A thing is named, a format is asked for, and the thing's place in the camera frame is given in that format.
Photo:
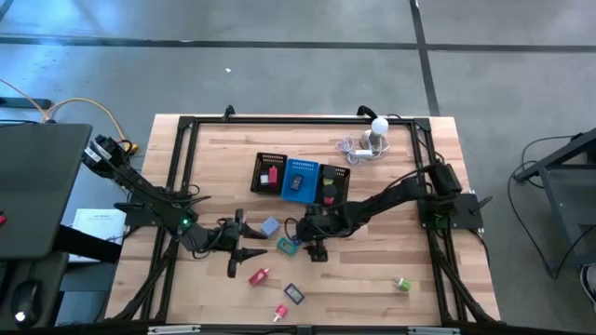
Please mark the green and white charger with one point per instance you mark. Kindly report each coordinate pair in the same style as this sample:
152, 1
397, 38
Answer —
403, 285

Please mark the dark grey side desk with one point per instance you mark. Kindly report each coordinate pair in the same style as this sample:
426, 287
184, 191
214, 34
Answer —
42, 186

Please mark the pink bottle lower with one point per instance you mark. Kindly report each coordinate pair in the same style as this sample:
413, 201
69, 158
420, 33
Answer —
280, 312

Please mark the person's shoe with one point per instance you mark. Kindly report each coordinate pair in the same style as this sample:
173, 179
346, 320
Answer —
590, 281

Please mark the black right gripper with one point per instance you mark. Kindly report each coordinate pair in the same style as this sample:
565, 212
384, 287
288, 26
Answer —
321, 223

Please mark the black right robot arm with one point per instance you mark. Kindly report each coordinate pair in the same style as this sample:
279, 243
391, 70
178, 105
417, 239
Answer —
386, 200

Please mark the black mouse pad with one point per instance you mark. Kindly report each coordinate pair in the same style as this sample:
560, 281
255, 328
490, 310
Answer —
53, 279

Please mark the black plastic basket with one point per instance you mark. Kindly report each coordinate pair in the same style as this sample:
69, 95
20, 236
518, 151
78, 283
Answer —
343, 186
261, 160

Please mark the red charger silver prongs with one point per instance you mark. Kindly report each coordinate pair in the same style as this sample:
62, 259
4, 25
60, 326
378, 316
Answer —
273, 176

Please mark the pink bottle upper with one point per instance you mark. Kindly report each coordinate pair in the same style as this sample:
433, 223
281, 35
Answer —
258, 277

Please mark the blue plastic basket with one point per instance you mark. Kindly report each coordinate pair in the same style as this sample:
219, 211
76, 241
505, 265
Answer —
307, 174

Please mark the black side table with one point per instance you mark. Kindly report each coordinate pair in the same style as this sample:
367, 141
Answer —
565, 218

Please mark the white bulb table lamp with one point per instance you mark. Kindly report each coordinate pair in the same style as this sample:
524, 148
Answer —
379, 125

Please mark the small red item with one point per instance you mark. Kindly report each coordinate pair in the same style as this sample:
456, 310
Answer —
2, 221

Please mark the black computer mouse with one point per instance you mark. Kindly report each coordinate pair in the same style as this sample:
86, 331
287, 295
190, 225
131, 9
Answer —
25, 300

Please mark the white paper booklet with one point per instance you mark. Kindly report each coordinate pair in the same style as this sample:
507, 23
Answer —
100, 223

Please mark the silver wall charger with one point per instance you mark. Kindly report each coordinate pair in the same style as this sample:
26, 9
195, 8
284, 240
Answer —
264, 179

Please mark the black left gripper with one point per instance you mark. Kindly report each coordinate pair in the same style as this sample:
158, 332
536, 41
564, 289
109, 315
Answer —
228, 237

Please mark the red sand hourglass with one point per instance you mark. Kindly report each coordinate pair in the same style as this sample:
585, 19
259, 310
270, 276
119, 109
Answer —
329, 191

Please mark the silver metal bracket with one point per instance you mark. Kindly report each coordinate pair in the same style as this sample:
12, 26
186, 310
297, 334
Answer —
173, 330
434, 330

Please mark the grey cube charger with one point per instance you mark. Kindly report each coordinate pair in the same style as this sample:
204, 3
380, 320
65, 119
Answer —
270, 226

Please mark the black aluminium rig frame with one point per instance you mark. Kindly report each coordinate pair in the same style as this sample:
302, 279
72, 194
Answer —
302, 120

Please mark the teal digital clock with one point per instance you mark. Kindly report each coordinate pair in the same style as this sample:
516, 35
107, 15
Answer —
287, 246

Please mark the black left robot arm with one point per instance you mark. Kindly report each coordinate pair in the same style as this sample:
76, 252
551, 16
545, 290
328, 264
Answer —
139, 186

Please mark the pink bottle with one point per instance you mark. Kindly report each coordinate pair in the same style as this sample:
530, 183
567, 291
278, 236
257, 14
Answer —
258, 277
280, 312

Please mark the black floor bar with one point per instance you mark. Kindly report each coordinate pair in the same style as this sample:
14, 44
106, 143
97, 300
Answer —
25, 103

